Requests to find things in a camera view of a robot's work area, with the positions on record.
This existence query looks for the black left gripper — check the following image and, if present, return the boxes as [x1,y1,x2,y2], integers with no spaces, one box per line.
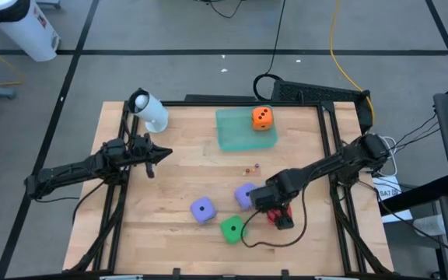
[130,133,173,179]

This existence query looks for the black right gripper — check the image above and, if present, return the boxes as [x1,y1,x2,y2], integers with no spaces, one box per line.
[250,184,296,231]

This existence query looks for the red foam die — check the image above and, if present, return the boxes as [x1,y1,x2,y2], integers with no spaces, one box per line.
[266,205,293,227]

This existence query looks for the purple foam die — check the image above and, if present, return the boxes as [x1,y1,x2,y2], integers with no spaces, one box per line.
[234,182,261,212]
[189,196,218,226]

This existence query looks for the green foam die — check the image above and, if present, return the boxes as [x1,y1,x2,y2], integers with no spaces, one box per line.
[219,215,247,245]

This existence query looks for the orange foam die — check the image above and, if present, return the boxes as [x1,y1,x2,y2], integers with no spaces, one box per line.
[251,106,275,131]

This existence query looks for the teal translucent plastic bin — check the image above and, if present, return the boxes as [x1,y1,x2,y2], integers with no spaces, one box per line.
[215,105,279,152]

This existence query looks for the white paper label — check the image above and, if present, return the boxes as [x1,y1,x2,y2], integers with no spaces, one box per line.
[371,177,415,224]

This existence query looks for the white cylindrical air purifier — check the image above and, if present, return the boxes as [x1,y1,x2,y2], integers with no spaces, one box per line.
[0,0,61,62]

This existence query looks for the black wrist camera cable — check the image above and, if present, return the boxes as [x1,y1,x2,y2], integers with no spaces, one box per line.
[240,186,309,249]

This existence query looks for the black floor cable with loop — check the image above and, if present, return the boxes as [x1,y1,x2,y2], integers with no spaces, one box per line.
[252,0,287,101]

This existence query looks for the black aluminium table frame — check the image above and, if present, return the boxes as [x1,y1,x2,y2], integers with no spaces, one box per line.
[62,100,395,278]

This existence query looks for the white cable bundle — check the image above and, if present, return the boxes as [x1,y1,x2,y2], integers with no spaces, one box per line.
[379,135,399,178]

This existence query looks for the thin yellow cable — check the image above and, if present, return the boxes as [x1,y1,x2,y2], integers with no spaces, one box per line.
[0,33,25,87]

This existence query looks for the yellow floor cable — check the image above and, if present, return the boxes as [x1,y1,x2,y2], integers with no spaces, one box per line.
[328,0,376,117]

